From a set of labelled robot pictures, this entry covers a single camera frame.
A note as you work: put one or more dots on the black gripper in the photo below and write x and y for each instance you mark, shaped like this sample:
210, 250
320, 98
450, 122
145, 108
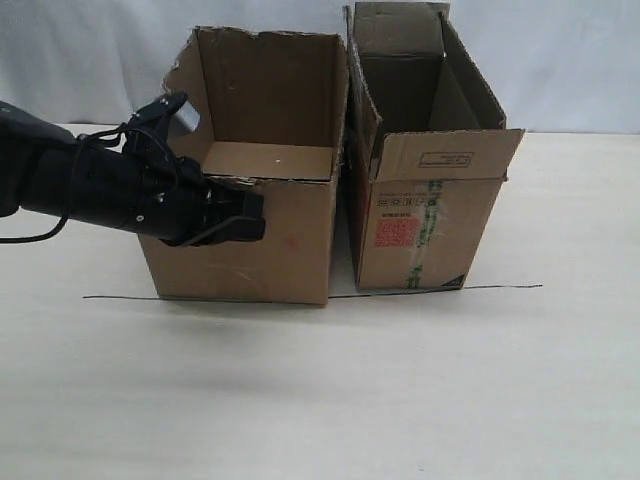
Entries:
171, 207

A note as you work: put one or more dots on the torn cardboard box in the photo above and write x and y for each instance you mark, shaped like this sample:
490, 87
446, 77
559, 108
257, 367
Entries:
272, 110

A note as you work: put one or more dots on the tall cardboard box with flaps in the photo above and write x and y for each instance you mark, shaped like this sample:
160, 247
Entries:
428, 148

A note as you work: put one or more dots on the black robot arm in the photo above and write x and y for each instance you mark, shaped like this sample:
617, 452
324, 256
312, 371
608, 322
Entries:
127, 178

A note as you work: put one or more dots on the thin black line marker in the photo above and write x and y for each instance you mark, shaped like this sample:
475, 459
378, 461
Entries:
359, 294

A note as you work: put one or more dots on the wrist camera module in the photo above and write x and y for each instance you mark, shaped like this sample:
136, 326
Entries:
171, 115

